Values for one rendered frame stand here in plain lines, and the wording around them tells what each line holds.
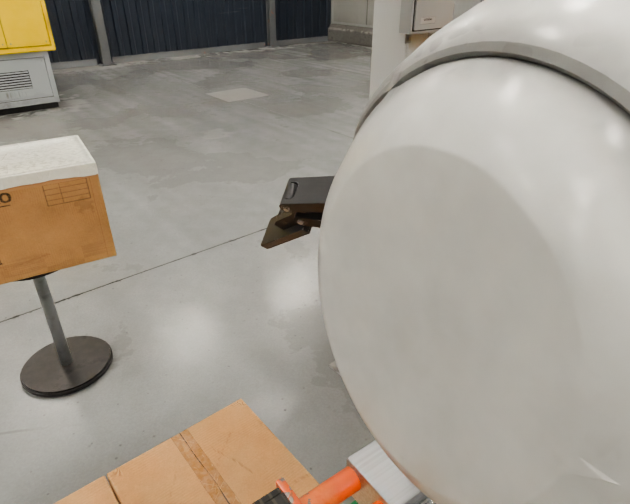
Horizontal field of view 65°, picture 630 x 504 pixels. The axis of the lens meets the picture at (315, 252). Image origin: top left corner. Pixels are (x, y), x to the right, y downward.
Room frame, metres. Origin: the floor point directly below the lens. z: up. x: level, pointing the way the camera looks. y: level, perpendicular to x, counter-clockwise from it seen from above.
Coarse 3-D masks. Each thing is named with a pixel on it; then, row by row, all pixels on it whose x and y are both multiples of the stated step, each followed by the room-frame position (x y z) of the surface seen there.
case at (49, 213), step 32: (0, 160) 1.75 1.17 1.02; (32, 160) 1.75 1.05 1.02; (64, 160) 1.75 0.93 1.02; (0, 192) 1.57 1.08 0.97; (32, 192) 1.62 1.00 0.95; (64, 192) 1.67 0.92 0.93; (96, 192) 1.73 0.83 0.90; (0, 224) 1.56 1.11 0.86; (32, 224) 1.60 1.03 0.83; (64, 224) 1.66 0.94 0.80; (96, 224) 1.71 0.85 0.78; (0, 256) 1.54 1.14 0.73; (32, 256) 1.59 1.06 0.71; (64, 256) 1.64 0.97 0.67; (96, 256) 1.70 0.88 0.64
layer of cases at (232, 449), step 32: (224, 416) 0.97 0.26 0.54; (256, 416) 0.97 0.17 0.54; (160, 448) 0.86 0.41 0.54; (192, 448) 0.86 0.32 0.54; (224, 448) 0.86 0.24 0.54; (256, 448) 0.86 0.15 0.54; (96, 480) 0.77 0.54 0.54; (128, 480) 0.77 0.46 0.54; (160, 480) 0.77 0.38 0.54; (192, 480) 0.77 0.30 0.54; (224, 480) 0.77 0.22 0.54; (256, 480) 0.77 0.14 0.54; (288, 480) 0.77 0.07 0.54
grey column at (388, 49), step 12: (384, 0) 1.73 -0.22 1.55; (396, 0) 1.69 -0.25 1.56; (384, 12) 1.72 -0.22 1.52; (396, 12) 1.68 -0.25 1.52; (384, 24) 1.72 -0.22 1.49; (396, 24) 1.68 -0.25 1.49; (384, 36) 1.72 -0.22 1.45; (396, 36) 1.68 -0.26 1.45; (420, 36) 1.68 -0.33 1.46; (372, 48) 1.76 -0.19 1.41; (384, 48) 1.72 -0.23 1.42; (396, 48) 1.68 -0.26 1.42; (408, 48) 1.65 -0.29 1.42; (372, 60) 1.75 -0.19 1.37; (384, 60) 1.71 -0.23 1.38; (396, 60) 1.67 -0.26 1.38; (372, 72) 1.75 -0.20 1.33; (384, 72) 1.71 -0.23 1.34; (372, 84) 1.75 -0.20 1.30
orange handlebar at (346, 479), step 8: (344, 472) 0.27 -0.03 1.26; (352, 472) 0.27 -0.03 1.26; (328, 480) 0.27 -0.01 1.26; (336, 480) 0.27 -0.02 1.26; (344, 480) 0.27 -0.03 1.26; (352, 480) 0.27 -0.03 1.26; (320, 488) 0.26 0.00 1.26; (328, 488) 0.26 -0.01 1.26; (336, 488) 0.26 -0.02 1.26; (344, 488) 0.26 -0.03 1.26; (352, 488) 0.26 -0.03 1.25; (360, 488) 0.27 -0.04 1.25; (304, 496) 0.25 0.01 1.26; (312, 496) 0.25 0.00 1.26; (320, 496) 0.25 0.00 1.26; (328, 496) 0.25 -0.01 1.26; (336, 496) 0.25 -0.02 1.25; (344, 496) 0.26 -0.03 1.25
